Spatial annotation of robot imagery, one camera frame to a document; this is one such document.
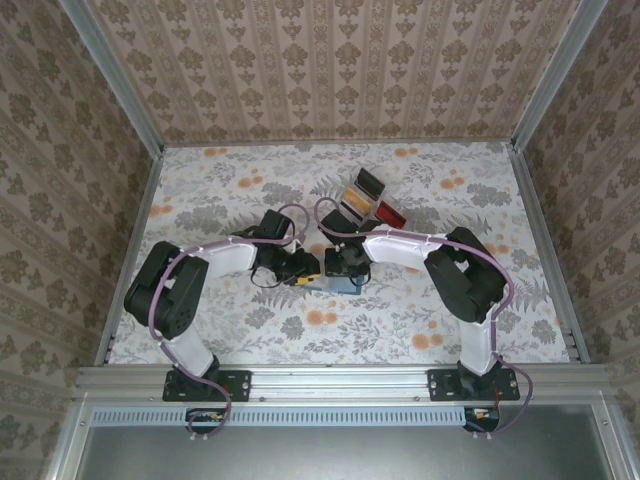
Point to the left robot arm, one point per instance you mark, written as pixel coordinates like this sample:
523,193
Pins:
165,295

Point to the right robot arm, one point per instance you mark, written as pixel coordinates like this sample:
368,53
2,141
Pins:
465,285

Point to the aluminium mounting rail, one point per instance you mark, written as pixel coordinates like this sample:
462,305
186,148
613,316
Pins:
340,382

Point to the aluminium frame post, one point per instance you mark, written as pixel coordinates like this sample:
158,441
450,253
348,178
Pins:
115,80
555,80

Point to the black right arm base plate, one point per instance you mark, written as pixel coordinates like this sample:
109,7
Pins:
442,385

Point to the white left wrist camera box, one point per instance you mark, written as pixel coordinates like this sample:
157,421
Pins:
296,245

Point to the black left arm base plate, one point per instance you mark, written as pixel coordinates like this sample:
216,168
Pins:
235,385

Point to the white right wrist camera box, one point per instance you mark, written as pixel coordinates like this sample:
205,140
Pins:
340,248

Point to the teal leather card holder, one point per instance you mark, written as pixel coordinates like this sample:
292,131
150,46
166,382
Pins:
345,286

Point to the floral table cover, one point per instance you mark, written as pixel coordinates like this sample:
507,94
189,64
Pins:
225,170

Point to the clear acrylic card organizer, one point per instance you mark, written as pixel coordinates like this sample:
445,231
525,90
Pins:
375,202

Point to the red card stack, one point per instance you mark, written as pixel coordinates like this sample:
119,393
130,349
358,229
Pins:
390,215

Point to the black power connector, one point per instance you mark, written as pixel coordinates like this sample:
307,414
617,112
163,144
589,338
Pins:
482,417
205,419

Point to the aluminium table side rail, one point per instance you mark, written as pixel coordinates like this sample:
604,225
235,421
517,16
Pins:
536,215
141,215

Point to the black card stack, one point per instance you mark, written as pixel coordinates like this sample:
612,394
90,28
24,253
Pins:
371,184

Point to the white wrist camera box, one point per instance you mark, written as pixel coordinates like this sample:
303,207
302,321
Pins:
340,248
296,245

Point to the grey metal panel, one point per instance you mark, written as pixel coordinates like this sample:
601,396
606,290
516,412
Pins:
350,455

